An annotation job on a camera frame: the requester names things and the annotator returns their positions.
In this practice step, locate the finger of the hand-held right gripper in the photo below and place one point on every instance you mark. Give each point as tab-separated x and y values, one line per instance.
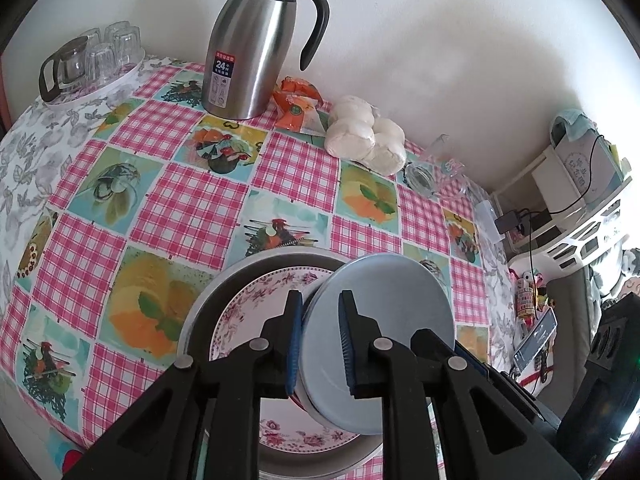
492	377

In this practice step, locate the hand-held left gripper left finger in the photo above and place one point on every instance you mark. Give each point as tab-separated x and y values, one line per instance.
295	340

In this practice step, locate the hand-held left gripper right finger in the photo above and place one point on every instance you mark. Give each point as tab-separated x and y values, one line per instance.
347	345

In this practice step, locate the pink floral round plate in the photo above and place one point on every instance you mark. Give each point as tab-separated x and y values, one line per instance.
245	310

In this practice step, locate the small light blue bowl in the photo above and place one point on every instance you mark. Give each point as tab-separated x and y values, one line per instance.
395	300

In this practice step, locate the stainless steel basin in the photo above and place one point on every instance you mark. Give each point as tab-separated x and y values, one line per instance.
200	320

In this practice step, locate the smartphone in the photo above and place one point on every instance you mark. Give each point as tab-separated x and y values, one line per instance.
537	340

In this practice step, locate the colourful small toys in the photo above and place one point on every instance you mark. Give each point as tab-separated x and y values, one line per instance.
527	295

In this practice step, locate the white shelf unit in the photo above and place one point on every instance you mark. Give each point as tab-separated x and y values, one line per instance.
575	245

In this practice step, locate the black charger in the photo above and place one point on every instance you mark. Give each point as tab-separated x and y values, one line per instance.
510	222

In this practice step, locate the white plastic box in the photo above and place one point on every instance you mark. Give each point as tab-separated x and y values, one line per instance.
487	220

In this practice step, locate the pink plaid tablecloth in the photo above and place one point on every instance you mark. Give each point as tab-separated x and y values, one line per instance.
190	210

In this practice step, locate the glass mug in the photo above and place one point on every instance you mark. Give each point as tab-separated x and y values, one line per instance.
425	175

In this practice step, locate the bag of white steamed buns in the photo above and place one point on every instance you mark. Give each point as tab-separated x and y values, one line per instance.
365	135

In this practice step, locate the orange snack packet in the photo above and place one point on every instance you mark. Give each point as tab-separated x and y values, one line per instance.
295	110

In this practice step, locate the teal cloth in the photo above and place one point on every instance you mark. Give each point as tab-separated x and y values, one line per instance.
570	125

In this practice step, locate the stainless steel thermos jug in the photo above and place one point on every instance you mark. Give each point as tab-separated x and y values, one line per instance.
245	60

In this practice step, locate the white tray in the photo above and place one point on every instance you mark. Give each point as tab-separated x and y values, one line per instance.
125	77

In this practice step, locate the grey floral tablecloth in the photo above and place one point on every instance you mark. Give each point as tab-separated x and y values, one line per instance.
35	140

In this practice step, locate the clear glass cup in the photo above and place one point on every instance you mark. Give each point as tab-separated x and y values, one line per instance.
125	42
95	35
101	65

